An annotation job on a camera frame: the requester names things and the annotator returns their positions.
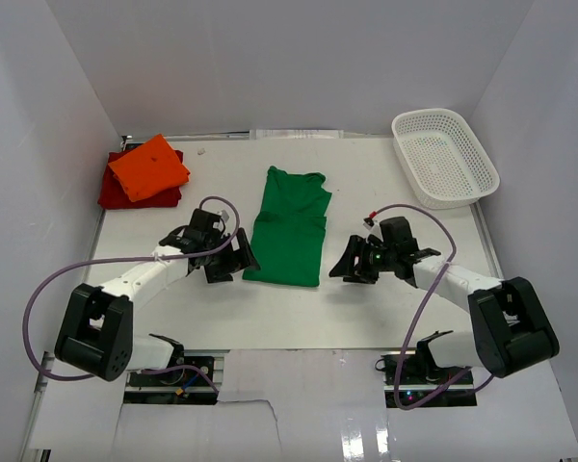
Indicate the white perforated plastic basket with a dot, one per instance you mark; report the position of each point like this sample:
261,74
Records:
443,161

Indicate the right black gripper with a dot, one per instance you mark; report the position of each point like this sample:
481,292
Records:
345,268

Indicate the green t shirt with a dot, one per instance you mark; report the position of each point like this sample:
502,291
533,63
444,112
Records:
290,229

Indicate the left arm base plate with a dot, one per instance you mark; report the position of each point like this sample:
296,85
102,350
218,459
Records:
183,387

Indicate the orange folded t shirt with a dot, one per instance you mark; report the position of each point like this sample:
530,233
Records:
149,169

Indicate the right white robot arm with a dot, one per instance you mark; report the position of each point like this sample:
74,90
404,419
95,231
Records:
509,327

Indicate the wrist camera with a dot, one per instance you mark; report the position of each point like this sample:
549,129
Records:
372,226
219,220

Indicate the dark red folded t shirt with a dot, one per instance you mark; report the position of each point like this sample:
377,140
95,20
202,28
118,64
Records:
113,197

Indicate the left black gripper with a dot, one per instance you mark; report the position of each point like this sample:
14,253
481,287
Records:
238,259

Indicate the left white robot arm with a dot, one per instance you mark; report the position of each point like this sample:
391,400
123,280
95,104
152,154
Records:
97,334

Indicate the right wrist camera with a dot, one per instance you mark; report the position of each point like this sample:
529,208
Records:
372,226

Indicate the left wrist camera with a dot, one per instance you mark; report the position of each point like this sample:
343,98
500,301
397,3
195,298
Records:
219,220

